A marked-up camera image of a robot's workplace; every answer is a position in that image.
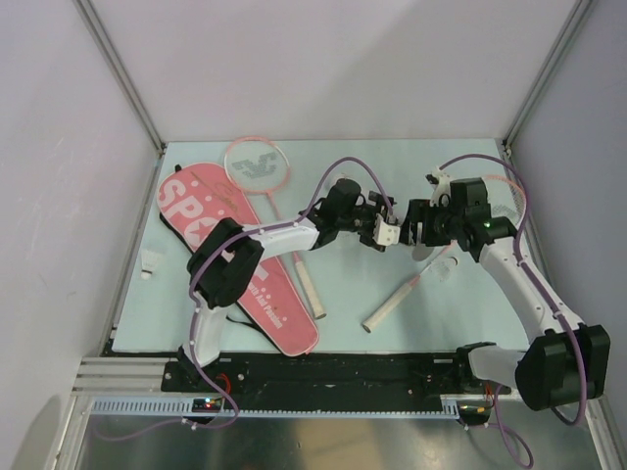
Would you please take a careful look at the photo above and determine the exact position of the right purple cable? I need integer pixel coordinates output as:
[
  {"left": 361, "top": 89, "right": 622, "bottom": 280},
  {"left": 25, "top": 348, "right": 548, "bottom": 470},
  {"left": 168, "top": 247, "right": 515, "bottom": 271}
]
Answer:
[{"left": 438, "top": 152, "right": 589, "bottom": 466}]

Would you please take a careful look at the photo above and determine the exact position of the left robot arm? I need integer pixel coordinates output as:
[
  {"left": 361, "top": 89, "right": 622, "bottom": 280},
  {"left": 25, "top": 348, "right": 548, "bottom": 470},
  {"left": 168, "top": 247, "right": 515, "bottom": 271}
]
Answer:
[{"left": 181, "top": 178, "right": 396, "bottom": 391}]

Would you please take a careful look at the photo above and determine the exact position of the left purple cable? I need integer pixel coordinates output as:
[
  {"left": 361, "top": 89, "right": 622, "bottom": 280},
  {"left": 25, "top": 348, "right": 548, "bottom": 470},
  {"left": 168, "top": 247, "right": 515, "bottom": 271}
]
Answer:
[{"left": 188, "top": 156, "right": 396, "bottom": 442}]

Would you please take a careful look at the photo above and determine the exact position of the right aluminium frame post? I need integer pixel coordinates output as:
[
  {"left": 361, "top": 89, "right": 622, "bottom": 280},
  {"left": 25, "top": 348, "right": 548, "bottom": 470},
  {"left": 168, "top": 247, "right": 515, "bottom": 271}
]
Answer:
[{"left": 502, "top": 0, "right": 598, "bottom": 149}]

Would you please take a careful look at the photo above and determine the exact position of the left aluminium frame post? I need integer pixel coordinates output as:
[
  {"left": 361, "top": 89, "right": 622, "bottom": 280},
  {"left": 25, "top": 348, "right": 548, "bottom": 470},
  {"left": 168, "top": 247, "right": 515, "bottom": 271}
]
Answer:
[{"left": 72, "top": 0, "right": 166, "bottom": 156}]

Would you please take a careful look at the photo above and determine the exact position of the white shuttlecock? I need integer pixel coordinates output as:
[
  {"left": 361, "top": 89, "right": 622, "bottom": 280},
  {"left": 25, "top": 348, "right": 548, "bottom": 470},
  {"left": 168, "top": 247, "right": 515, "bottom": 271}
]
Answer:
[
  {"left": 140, "top": 249, "right": 165, "bottom": 280},
  {"left": 427, "top": 257, "right": 459, "bottom": 282}
]

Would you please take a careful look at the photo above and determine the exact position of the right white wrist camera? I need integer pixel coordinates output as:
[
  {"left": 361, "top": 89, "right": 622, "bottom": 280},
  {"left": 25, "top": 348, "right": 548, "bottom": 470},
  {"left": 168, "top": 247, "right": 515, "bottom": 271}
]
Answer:
[{"left": 425, "top": 167, "right": 452, "bottom": 207}]

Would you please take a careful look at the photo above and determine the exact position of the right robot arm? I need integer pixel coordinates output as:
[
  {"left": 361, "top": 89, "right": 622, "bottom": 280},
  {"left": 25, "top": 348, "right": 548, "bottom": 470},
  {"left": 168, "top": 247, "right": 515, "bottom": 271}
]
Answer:
[{"left": 400, "top": 172, "right": 610, "bottom": 410}]

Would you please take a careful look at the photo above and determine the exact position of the left pink badminton racket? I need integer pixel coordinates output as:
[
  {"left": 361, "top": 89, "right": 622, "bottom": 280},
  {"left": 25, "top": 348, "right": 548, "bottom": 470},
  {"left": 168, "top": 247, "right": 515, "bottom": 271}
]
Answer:
[{"left": 223, "top": 136, "right": 326, "bottom": 320}]

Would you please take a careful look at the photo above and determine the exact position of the aluminium frame post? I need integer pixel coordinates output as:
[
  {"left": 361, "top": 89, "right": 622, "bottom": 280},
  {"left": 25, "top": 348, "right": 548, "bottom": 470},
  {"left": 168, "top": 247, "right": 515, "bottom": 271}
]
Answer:
[
  {"left": 502, "top": 0, "right": 598, "bottom": 149},
  {"left": 72, "top": 0, "right": 166, "bottom": 156}
]

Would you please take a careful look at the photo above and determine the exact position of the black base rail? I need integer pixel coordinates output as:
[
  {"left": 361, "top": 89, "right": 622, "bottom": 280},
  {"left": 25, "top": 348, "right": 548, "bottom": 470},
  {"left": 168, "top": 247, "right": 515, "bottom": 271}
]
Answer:
[{"left": 161, "top": 352, "right": 496, "bottom": 411}]

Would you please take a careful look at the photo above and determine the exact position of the pink racket cover bag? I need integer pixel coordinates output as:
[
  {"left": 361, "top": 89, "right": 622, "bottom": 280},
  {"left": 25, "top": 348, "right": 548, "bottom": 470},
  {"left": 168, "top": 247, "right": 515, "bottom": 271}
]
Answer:
[{"left": 157, "top": 163, "right": 319, "bottom": 356}]

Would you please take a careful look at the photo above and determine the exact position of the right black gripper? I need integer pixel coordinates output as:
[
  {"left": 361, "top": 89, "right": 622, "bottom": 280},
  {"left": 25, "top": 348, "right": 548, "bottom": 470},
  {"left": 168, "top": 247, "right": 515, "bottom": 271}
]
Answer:
[{"left": 397, "top": 199, "right": 464, "bottom": 247}]

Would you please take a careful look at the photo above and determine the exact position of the purple cable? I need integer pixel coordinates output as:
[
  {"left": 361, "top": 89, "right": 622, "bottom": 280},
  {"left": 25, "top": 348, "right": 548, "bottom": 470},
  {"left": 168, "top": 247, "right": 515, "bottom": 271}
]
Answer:
[
  {"left": 438, "top": 152, "right": 589, "bottom": 466},
  {"left": 188, "top": 156, "right": 396, "bottom": 442}
]

